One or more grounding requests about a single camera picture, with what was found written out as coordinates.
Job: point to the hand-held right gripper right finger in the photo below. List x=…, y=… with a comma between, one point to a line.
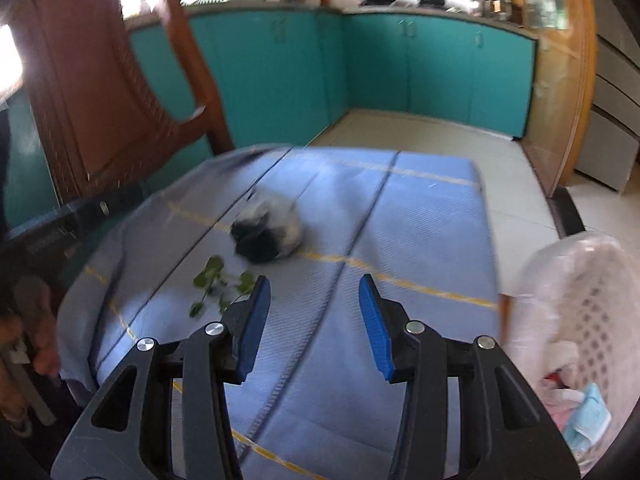
x=376, y=330

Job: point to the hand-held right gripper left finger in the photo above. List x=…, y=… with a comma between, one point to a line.
x=252, y=330

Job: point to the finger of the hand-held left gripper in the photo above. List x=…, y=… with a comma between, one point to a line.
x=107, y=210

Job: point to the green leafy stem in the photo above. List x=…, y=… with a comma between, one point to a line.
x=212, y=280

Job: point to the white and dark bag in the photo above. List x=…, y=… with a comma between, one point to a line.
x=270, y=232

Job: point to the white plastic basket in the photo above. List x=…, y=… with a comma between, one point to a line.
x=600, y=305

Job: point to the person's left hand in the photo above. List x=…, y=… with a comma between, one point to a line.
x=42, y=325

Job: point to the light blue table cloth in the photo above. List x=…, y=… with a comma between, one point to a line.
x=400, y=210

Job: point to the brown wooden chair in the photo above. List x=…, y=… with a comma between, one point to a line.
x=100, y=85

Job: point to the translucent white plastic bag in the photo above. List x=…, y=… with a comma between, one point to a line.
x=550, y=280

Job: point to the teal kitchen cabinets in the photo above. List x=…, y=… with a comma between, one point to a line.
x=440, y=70

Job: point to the white drawer unit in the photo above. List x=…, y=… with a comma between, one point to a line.
x=610, y=130

